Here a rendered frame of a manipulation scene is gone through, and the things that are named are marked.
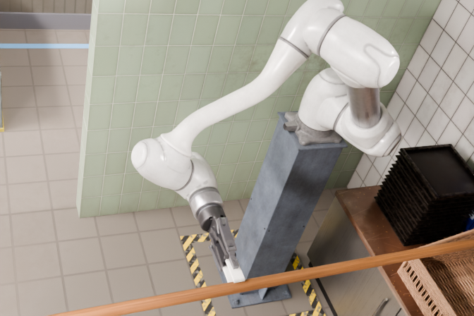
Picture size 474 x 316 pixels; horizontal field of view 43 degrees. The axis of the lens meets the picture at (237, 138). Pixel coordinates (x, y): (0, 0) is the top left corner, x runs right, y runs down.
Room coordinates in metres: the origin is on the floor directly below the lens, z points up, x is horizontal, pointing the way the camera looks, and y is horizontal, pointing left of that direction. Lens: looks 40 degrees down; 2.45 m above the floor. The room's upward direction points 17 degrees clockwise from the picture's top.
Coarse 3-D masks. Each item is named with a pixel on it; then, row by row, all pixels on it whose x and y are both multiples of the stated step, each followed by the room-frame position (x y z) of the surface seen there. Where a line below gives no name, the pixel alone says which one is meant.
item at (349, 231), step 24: (336, 192) 2.05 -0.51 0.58; (360, 192) 2.10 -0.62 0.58; (336, 216) 2.00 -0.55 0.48; (360, 216) 1.94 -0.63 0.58; (336, 240) 1.94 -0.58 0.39; (360, 240) 1.84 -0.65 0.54; (384, 240) 1.85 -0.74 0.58; (312, 264) 2.00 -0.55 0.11; (456, 264) 1.84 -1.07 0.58; (336, 288) 1.82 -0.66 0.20; (360, 288) 1.73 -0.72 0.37; (384, 288) 1.64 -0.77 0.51; (336, 312) 1.76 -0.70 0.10; (360, 312) 1.67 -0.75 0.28; (384, 312) 1.59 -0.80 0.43; (408, 312) 1.51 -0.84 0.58
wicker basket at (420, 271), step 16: (448, 240) 1.76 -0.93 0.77; (432, 256) 1.76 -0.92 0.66; (448, 256) 1.81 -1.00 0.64; (464, 256) 1.87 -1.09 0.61; (400, 272) 1.68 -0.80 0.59; (416, 272) 1.63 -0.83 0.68; (432, 272) 1.74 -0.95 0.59; (448, 272) 1.77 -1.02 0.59; (416, 288) 1.59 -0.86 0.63; (432, 288) 1.55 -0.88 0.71; (448, 288) 1.68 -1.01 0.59; (464, 288) 1.70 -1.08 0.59; (432, 304) 1.52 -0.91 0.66; (448, 304) 1.48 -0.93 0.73; (464, 304) 1.62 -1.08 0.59
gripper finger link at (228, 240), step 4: (220, 220) 1.07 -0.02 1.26; (220, 224) 1.06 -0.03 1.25; (228, 224) 1.07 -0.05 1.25; (220, 228) 1.05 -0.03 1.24; (224, 228) 1.05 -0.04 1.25; (228, 228) 1.06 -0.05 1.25; (224, 232) 1.04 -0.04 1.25; (228, 232) 1.04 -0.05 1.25; (224, 236) 1.03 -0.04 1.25; (228, 236) 1.03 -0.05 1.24; (232, 236) 1.04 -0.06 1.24; (224, 240) 1.02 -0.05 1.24; (228, 240) 1.02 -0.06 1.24; (232, 240) 1.03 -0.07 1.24; (224, 244) 1.01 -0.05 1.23; (228, 244) 1.01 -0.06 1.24; (232, 244) 1.01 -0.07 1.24; (228, 248) 1.00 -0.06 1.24; (236, 248) 1.01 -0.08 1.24; (228, 252) 0.99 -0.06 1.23
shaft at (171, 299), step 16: (464, 240) 1.33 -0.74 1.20; (384, 256) 1.17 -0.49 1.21; (400, 256) 1.18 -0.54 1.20; (416, 256) 1.21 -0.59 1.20; (288, 272) 1.01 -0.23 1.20; (304, 272) 1.03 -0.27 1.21; (320, 272) 1.04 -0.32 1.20; (336, 272) 1.07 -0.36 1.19; (208, 288) 0.89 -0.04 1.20; (224, 288) 0.90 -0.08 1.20; (240, 288) 0.92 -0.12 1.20; (256, 288) 0.94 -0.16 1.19; (112, 304) 0.77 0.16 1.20; (128, 304) 0.78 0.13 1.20; (144, 304) 0.80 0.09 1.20; (160, 304) 0.81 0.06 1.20; (176, 304) 0.83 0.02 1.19
